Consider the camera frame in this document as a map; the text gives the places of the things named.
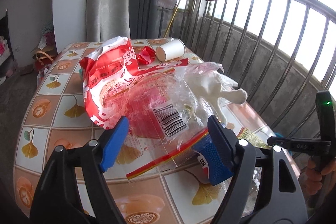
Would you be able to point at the clear zip plastic bag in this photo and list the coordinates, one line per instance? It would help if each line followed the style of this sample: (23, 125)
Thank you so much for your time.
(167, 115)

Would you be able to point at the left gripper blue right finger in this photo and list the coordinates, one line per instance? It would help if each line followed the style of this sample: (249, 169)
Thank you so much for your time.
(225, 141)

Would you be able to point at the right hand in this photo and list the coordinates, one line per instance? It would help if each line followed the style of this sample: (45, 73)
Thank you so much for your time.
(314, 179)

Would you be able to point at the patterned tablecloth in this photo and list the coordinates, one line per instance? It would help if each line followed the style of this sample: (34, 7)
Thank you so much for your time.
(56, 116)

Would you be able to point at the dark metal cabinet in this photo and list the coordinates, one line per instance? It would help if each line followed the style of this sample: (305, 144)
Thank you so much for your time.
(143, 18)

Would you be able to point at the yellow broom handle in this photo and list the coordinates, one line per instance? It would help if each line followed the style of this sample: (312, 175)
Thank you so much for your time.
(172, 19)

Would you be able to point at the Pepsi plastic bottle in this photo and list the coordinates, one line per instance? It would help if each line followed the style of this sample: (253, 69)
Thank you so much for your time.
(219, 176)

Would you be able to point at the white paper cup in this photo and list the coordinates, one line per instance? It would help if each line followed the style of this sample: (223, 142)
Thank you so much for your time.
(170, 50)

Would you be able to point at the red white snack bag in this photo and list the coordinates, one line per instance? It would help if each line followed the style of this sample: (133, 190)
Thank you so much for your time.
(113, 68)

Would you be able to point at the small red wrapper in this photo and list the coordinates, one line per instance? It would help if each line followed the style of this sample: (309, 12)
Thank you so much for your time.
(146, 56)

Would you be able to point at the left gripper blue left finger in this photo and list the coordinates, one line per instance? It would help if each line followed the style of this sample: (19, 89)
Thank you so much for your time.
(111, 142)

